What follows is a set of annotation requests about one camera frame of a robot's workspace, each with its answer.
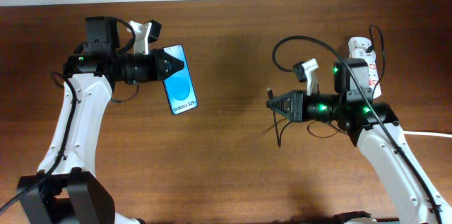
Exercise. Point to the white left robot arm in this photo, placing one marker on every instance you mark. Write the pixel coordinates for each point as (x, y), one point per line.
(65, 188)

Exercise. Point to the blue Galaxy smartphone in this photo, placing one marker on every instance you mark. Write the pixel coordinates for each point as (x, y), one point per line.
(179, 87)

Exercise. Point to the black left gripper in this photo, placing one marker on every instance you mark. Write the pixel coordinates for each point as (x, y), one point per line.
(157, 71)

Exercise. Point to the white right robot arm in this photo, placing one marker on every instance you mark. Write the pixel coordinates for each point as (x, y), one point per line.
(375, 130)

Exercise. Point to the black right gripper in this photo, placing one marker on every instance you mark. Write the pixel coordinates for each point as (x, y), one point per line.
(296, 101)

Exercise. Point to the white USB charger adapter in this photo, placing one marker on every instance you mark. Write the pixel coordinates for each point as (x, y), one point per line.
(358, 48)

